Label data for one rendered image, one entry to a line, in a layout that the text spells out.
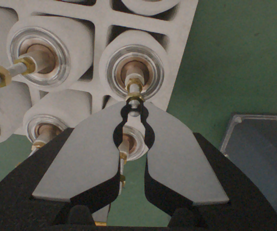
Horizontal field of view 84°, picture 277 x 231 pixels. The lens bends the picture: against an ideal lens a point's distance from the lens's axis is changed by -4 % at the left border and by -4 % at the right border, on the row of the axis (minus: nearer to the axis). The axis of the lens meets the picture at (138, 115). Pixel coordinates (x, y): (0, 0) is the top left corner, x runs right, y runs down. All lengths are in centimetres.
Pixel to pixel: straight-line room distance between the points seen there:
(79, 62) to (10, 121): 16
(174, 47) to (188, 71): 22
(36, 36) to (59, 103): 10
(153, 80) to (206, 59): 31
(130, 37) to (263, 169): 45
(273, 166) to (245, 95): 22
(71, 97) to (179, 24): 21
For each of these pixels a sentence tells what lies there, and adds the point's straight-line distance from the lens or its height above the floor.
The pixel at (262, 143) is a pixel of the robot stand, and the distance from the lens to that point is 55.
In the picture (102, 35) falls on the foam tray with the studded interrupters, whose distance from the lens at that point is 28.
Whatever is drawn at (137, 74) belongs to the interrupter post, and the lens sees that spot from 18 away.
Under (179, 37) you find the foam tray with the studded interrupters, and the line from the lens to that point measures 29.
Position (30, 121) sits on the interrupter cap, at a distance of 29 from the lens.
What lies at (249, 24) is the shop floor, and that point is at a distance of 54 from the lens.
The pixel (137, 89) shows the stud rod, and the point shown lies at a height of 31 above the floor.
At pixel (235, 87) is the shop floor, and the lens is 57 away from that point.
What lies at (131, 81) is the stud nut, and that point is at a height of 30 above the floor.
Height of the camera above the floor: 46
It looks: 59 degrees down
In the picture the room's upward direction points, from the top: 179 degrees clockwise
